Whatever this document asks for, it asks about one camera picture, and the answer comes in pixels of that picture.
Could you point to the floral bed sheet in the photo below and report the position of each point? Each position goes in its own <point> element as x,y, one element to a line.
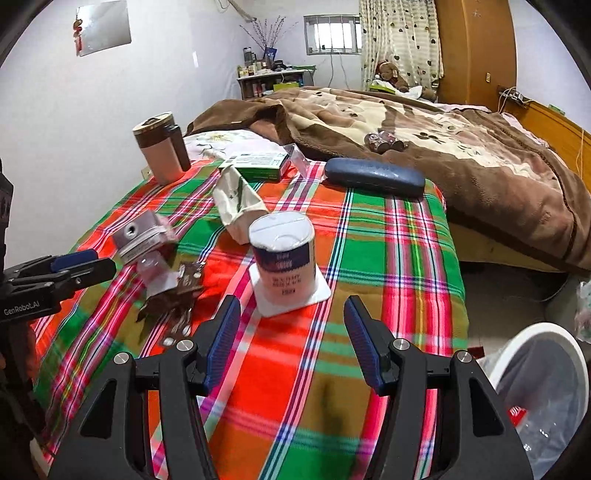
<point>221,141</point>

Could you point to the brown patterned blanket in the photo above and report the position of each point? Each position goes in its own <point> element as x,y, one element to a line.
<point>485,175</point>

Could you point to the dark blue glasses case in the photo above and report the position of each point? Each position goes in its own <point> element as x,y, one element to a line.
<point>374,177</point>

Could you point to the brown teddy bear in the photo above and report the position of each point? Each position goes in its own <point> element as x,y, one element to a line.
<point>388,71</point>

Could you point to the cluttered white shelf desk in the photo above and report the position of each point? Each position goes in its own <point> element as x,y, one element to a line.
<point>258,87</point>

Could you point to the brown foil wrapper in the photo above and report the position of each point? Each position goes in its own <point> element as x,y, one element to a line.
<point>180,288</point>

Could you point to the red hanging ornament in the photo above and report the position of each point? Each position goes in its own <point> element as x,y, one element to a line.
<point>78,34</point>

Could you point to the row of toiletry bottles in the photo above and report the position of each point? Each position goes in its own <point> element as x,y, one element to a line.
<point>251,64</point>

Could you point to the clear plastic container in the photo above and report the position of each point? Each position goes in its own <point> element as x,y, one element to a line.
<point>154,272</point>

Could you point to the square wall mirror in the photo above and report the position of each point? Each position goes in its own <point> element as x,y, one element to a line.
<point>101,27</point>

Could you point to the wall socket plate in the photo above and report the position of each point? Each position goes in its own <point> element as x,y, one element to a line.
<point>147,172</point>

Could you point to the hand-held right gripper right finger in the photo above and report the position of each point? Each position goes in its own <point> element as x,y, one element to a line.
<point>362,341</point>

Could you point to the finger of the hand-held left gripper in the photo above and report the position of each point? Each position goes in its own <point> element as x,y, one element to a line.
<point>74,261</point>
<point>92,272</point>

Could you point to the white power strip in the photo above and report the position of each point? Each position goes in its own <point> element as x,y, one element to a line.
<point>515,95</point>

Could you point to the heart print curtain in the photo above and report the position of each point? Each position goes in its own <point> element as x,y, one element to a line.
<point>406,32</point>

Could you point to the pink insulated mug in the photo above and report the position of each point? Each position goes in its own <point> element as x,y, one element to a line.
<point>157,152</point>

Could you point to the barred window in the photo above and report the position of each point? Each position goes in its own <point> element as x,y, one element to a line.
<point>330,34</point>

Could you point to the white round waste bin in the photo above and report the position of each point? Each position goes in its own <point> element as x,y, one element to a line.
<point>554,383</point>

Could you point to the green white medicine box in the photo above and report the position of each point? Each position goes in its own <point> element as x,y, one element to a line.
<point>254,164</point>

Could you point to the clear plastic packaging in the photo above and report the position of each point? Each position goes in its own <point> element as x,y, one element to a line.
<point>298,159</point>

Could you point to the white blue-label paper cup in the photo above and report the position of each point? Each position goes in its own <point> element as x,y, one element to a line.
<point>281,258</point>

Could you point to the purple milk carton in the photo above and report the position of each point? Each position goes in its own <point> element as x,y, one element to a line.
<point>138,235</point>

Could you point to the plaid red green tablecloth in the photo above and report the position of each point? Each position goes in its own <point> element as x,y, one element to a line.
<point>369,258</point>

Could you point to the wooden bed headboard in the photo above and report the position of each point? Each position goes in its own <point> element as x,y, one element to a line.
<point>554,124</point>

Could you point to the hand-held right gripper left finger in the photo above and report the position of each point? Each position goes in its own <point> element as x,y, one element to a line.
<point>224,337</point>

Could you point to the cream paper bag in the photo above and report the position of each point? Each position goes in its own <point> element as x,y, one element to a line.
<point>235,203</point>

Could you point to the wooden wardrobe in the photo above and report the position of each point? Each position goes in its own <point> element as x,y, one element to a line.
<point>475,50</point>

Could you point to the vase with dry branches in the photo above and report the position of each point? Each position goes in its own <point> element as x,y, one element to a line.
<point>270,34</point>

